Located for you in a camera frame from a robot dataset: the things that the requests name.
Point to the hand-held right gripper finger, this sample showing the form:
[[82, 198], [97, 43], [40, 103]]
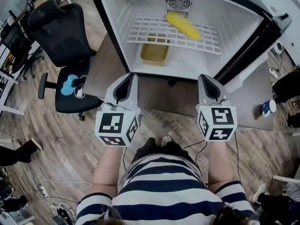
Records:
[[222, 92], [200, 90]]

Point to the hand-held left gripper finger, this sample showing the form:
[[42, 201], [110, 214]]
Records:
[[110, 92], [134, 90]]

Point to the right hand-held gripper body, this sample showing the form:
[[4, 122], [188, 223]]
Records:
[[219, 116]]

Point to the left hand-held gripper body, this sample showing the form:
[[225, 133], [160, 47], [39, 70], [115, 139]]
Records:
[[110, 123]]

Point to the yellow corn cob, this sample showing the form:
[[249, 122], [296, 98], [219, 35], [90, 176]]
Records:
[[182, 26]]

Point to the white mini fridge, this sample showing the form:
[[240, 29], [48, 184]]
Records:
[[234, 20]]

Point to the person's left forearm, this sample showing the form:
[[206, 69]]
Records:
[[106, 170]]

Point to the person's right forearm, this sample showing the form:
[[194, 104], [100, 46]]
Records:
[[220, 165]]

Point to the white charger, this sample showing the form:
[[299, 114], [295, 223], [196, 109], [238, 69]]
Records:
[[79, 93]]

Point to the dark wooden table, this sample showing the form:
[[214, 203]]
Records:
[[168, 97]]

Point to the black phone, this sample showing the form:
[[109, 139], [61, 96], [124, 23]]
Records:
[[78, 82]]

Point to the yellow plastic tray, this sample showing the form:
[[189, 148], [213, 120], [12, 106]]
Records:
[[153, 54]]

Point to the blue cloth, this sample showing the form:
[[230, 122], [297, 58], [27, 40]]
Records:
[[66, 88]]

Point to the blue and white cup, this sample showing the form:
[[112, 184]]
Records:
[[269, 108]]

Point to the black shorts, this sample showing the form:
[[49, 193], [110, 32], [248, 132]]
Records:
[[168, 150]]

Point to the white round fan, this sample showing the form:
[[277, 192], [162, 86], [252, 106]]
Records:
[[279, 47]]

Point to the black office chair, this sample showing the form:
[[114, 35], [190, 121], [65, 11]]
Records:
[[16, 48], [61, 36]]

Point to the navy white striped shirt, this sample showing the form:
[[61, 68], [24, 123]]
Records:
[[164, 196]]

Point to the white power strip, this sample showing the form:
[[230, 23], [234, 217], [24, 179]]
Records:
[[43, 191]]

